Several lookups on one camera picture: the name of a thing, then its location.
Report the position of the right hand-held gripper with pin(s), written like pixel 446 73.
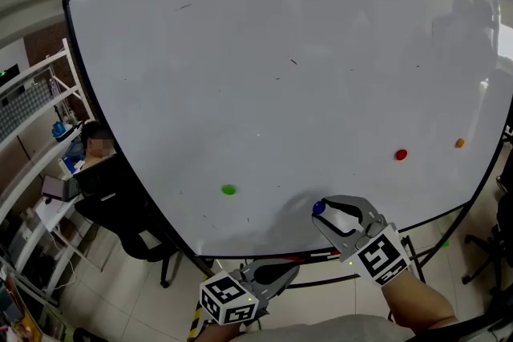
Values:
pixel 380 256

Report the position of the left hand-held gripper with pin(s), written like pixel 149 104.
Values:
pixel 226 300

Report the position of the blue round magnet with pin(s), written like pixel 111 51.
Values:
pixel 318 207

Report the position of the red round magnet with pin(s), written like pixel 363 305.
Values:
pixel 401 154

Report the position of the green round magnet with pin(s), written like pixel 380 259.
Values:
pixel 228 189

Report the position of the orange round magnet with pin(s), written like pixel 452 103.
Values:
pixel 460 143

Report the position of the person's right forearm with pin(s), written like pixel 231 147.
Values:
pixel 417 300

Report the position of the person's left forearm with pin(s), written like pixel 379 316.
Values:
pixel 220 333

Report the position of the person's grey shirt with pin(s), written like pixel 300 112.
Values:
pixel 320 330

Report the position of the yellow-black hazard floor tape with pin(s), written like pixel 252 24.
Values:
pixel 196 320

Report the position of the green floor tape mark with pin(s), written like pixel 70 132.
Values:
pixel 445 241

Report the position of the black-framed mobile whiteboard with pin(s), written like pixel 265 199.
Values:
pixel 280 92

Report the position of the black office chair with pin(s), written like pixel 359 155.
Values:
pixel 497 244
pixel 120 212

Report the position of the small white table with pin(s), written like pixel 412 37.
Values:
pixel 56 212

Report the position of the open laptop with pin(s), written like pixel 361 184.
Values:
pixel 56 188

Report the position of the white shelf rack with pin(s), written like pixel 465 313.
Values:
pixel 36 180

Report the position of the blue plastic object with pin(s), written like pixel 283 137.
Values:
pixel 59 129

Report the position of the grey checkered panel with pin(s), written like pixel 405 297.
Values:
pixel 24 112

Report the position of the black sign with green light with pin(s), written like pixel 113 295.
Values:
pixel 9 75

